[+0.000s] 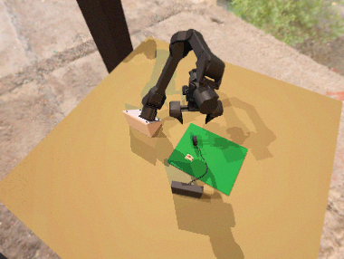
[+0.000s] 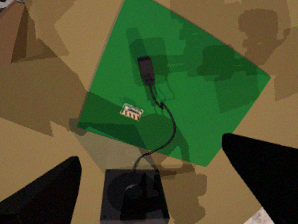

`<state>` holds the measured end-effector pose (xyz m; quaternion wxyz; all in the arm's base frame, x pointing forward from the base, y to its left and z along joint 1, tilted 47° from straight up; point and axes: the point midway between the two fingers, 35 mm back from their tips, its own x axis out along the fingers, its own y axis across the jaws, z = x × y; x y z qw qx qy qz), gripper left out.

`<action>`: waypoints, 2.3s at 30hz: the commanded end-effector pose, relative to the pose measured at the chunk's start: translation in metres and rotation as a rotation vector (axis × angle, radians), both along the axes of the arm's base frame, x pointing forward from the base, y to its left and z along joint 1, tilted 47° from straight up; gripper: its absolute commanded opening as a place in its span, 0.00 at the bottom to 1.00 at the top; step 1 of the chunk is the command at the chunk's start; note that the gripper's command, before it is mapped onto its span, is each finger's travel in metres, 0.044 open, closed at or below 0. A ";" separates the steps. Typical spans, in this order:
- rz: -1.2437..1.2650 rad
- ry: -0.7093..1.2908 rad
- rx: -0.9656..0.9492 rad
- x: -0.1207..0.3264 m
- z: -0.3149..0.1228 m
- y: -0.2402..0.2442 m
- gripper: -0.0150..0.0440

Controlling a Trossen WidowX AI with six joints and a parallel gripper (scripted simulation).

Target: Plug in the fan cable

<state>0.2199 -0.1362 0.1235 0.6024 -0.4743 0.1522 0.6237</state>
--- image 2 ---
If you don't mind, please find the green circuit board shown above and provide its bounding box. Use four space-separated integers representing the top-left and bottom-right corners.
77 0 271 168

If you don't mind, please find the black cable with plug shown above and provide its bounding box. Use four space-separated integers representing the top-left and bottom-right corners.
132 56 176 175

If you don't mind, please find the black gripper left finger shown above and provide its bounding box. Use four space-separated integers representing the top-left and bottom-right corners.
0 156 81 224

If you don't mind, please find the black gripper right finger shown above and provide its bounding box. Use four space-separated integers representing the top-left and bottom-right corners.
221 133 298 224

